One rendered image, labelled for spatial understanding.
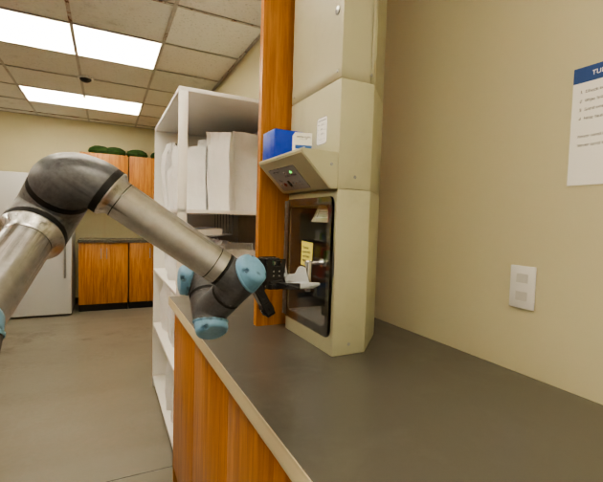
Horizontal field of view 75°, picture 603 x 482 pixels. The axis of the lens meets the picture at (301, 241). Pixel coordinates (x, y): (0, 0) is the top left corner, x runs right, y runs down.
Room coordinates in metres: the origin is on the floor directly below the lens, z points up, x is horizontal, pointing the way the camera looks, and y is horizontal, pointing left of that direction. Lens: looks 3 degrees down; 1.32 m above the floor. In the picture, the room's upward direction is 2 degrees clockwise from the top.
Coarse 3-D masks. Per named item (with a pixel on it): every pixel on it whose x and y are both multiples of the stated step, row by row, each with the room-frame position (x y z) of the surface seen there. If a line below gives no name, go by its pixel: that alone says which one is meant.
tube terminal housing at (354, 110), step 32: (320, 96) 1.19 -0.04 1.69; (352, 96) 1.10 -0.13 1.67; (352, 128) 1.10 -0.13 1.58; (352, 160) 1.10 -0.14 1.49; (320, 192) 1.17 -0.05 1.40; (352, 192) 1.10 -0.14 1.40; (352, 224) 1.10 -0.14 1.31; (352, 256) 1.11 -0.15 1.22; (352, 288) 1.11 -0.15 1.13; (288, 320) 1.34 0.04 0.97; (352, 320) 1.11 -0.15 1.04; (352, 352) 1.11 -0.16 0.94
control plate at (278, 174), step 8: (280, 168) 1.20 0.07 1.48; (288, 168) 1.16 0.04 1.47; (272, 176) 1.30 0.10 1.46; (280, 176) 1.25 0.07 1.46; (288, 176) 1.21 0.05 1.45; (296, 176) 1.17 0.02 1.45; (280, 184) 1.30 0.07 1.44; (288, 184) 1.25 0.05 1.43; (296, 184) 1.21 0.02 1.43; (304, 184) 1.16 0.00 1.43
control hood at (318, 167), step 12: (276, 156) 1.19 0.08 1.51; (288, 156) 1.11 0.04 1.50; (300, 156) 1.06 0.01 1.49; (312, 156) 1.04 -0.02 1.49; (324, 156) 1.06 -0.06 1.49; (336, 156) 1.08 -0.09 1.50; (264, 168) 1.30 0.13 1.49; (276, 168) 1.23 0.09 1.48; (300, 168) 1.11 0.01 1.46; (312, 168) 1.06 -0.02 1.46; (324, 168) 1.06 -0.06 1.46; (336, 168) 1.08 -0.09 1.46; (312, 180) 1.11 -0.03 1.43; (324, 180) 1.06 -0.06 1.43; (336, 180) 1.08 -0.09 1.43; (288, 192) 1.31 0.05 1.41
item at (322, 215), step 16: (304, 208) 1.23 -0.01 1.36; (320, 208) 1.14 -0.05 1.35; (288, 224) 1.34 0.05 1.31; (304, 224) 1.23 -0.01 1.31; (320, 224) 1.14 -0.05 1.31; (288, 240) 1.33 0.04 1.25; (304, 240) 1.22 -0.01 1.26; (320, 240) 1.13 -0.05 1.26; (288, 256) 1.33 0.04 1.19; (320, 256) 1.13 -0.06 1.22; (288, 272) 1.33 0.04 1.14; (320, 272) 1.13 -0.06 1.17; (320, 288) 1.13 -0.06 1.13; (288, 304) 1.32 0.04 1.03; (304, 304) 1.21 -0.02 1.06; (320, 304) 1.12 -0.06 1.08; (304, 320) 1.21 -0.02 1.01; (320, 320) 1.12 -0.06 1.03
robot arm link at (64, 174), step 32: (64, 160) 0.72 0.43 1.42; (96, 160) 0.74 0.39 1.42; (64, 192) 0.71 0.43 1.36; (96, 192) 0.72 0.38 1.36; (128, 192) 0.75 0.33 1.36; (128, 224) 0.76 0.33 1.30; (160, 224) 0.76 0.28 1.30; (192, 256) 0.79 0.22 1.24; (224, 256) 0.82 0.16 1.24; (224, 288) 0.82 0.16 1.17; (256, 288) 0.83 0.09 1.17
